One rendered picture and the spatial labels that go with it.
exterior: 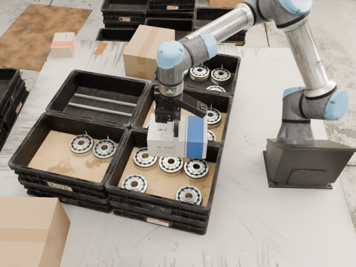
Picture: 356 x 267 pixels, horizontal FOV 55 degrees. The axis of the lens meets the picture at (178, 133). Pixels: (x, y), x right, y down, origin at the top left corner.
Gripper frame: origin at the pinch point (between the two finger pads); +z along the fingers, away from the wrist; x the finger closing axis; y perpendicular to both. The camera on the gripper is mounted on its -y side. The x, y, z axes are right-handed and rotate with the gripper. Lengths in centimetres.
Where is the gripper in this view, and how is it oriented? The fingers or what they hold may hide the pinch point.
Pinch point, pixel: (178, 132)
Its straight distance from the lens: 118.4
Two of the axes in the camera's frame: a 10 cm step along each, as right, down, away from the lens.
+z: 0.0, 6.5, 7.6
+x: -0.6, 7.6, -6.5
